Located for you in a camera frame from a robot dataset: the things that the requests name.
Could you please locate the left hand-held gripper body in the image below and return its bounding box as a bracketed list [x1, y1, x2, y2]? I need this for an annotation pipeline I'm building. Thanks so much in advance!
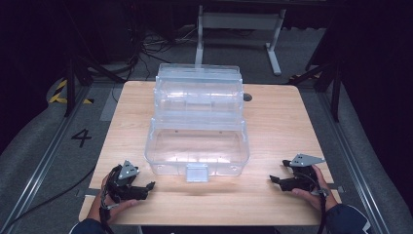
[106, 159, 144, 202]

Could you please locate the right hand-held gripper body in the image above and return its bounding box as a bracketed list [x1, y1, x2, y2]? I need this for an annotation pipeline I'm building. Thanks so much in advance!
[282, 153, 326, 193]

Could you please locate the clear plastic storage box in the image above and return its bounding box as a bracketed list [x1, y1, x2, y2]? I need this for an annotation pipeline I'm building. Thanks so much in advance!
[143, 62, 251, 183]

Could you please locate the person's right hand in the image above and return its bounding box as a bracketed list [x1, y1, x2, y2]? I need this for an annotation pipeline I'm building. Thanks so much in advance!
[291, 165, 339, 213]

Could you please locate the person's left hand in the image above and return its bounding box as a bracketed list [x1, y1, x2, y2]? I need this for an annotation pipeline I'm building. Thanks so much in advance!
[87, 174, 140, 225]

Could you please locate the black tripod stand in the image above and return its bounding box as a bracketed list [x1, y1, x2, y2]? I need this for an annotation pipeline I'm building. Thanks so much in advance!
[62, 53, 127, 118]
[288, 59, 343, 123]

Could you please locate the yellow black hazard tape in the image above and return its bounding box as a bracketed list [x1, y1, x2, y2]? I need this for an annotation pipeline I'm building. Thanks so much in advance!
[48, 79, 95, 105]

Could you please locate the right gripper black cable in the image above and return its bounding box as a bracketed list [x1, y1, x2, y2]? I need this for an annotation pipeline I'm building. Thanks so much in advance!
[316, 189, 328, 234]

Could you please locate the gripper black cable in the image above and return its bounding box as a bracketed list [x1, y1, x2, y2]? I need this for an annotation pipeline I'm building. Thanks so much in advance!
[98, 194, 115, 234]
[316, 189, 328, 234]

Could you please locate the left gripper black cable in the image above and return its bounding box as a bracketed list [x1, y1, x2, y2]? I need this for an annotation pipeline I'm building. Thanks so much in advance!
[98, 194, 115, 234]

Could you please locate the metal floor rail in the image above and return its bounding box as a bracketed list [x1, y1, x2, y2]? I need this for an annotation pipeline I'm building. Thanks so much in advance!
[0, 85, 94, 230]
[315, 91, 393, 234]

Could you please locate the black floor cable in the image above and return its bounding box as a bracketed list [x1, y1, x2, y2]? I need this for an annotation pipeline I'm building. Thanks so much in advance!
[0, 165, 97, 234]

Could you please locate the tangle of floor cables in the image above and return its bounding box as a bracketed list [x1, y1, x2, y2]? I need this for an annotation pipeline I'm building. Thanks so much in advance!
[128, 23, 207, 84]

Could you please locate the white metal desk frame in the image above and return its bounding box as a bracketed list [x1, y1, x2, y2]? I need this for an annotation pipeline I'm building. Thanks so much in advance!
[193, 4, 288, 77]

